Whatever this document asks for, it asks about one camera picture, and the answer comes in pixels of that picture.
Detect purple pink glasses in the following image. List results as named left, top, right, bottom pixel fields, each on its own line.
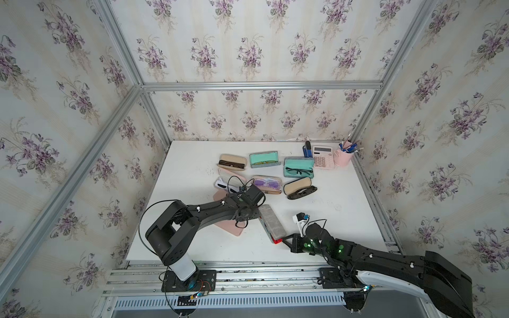
left=253, top=179, right=280, bottom=190

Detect blue black stapler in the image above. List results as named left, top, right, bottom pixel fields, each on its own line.
left=302, top=140, right=313, bottom=158

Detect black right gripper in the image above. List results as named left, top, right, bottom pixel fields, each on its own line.
left=280, top=233, right=330, bottom=260

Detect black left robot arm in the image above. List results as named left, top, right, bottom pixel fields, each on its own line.
left=144, top=185, right=266, bottom=284

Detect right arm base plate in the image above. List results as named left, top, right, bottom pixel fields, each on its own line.
left=317, top=268, right=373, bottom=292

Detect brown tortoise glasses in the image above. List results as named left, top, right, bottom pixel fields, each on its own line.
left=217, top=160, right=245, bottom=170

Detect grey case red sunglasses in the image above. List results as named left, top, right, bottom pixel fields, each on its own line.
left=258, top=205, right=287, bottom=244

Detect beige case black glasses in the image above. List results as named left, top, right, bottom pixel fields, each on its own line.
left=283, top=178, right=312, bottom=197

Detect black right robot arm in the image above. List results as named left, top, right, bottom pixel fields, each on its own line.
left=282, top=223, right=474, bottom=317

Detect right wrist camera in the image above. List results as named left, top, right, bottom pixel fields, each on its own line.
left=292, top=213, right=310, bottom=233

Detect pink pen cup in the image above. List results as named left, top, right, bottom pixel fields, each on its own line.
left=334, top=149, right=355, bottom=167

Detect black green-lens glasses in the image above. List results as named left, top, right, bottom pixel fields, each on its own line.
left=284, top=167, right=314, bottom=178

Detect pink calculator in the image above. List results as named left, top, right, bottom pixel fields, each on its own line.
left=312, top=145, right=335, bottom=170

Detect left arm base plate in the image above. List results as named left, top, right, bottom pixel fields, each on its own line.
left=161, top=270, right=217, bottom=293

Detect black sunglasses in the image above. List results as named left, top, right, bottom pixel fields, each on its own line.
left=287, top=185, right=318, bottom=200

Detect grey teal-lined glasses case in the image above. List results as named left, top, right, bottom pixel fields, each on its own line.
left=249, top=151, right=281, bottom=168

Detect teal case black glasses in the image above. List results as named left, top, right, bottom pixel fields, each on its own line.
left=283, top=157, right=314, bottom=178

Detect pink case white sunglasses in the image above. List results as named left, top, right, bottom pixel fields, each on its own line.
left=218, top=168, right=247, bottom=190

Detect beige case brown glasses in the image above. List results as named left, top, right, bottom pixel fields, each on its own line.
left=217, top=154, right=247, bottom=171

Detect plaid case purple glasses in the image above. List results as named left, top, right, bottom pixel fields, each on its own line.
left=253, top=175, right=282, bottom=195

